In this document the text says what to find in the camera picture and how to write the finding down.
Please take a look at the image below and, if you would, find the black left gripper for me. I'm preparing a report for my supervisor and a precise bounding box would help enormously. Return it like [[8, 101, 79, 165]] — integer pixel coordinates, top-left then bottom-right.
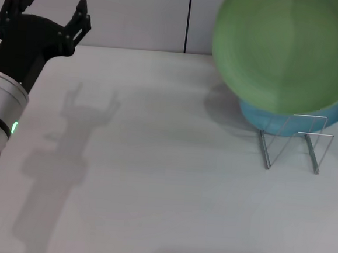
[[0, 0, 93, 99]]

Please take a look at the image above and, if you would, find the green round plate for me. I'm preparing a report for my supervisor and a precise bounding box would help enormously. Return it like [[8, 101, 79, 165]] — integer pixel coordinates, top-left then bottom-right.
[[206, 0, 338, 120]]

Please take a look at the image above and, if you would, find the blue round plate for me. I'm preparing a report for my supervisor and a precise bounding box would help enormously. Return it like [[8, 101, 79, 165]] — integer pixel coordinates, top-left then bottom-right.
[[236, 76, 338, 140]]

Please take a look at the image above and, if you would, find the silver wire plate rack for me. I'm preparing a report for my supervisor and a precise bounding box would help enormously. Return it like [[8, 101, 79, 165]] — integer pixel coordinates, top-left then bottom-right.
[[255, 111, 336, 176]]

